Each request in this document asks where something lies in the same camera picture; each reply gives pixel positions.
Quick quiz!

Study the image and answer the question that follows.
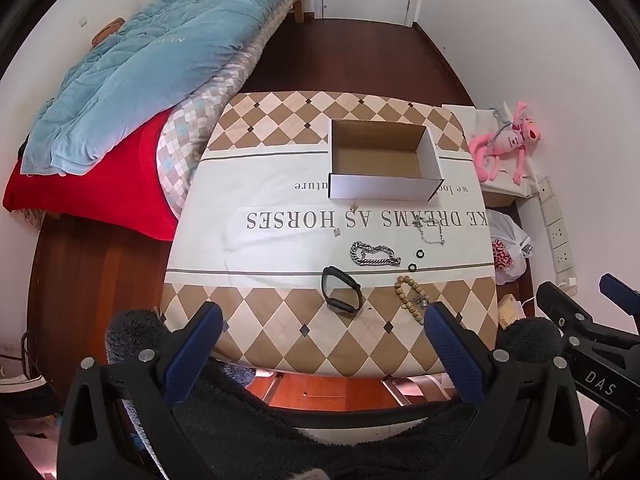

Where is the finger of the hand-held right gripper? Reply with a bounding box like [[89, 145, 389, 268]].
[[536, 281, 640, 361], [599, 273, 640, 322]]

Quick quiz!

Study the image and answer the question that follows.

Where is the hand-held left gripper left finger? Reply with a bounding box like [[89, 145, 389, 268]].
[[56, 301, 224, 480]]

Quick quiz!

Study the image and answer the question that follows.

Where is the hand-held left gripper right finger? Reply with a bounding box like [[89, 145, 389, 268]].
[[424, 302, 586, 480]]

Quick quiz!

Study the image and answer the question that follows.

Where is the wooden bead bracelet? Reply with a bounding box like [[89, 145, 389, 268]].
[[394, 276, 433, 318]]

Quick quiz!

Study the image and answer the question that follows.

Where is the thin silver chain necklace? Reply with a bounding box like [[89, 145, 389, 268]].
[[416, 221, 447, 247]]

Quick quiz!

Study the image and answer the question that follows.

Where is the black smart band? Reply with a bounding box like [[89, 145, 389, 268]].
[[321, 265, 363, 317]]

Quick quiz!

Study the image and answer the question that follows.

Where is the chunky silver chain bracelet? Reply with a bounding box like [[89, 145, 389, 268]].
[[349, 241, 402, 268]]

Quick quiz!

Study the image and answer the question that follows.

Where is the white cardboard box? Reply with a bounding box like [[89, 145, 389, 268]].
[[327, 118, 446, 201]]

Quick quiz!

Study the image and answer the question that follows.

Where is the white plastic bag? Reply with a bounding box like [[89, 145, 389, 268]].
[[486, 209, 534, 287]]

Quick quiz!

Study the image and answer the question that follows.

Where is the dark fuzzy clothing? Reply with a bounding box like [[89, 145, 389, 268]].
[[102, 308, 568, 480]]

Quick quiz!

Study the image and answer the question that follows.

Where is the diamond pattern printed tablecloth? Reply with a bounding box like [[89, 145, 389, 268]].
[[161, 91, 501, 378]]

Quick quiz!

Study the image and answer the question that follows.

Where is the pink plush toy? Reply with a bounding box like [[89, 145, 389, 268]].
[[467, 101, 544, 184]]

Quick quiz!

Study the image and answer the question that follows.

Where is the red blanket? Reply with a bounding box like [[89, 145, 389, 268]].
[[2, 109, 180, 242]]

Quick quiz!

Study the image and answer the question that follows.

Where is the checkered bed sheet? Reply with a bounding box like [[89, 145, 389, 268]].
[[156, 7, 296, 221]]

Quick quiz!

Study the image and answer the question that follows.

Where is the light blue quilt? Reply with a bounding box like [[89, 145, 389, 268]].
[[20, 0, 318, 177]]

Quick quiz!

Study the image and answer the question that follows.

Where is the brown wooden headboard knob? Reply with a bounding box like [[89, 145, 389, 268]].
[[91, 18, 126, 47]]

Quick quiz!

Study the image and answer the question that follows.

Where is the white wall socket strip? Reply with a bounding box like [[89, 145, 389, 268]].
[[536, 175, 577, 277]]

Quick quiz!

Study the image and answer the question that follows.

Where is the wooden bed frame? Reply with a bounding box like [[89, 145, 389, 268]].
[[292, 0, 321, 24]]

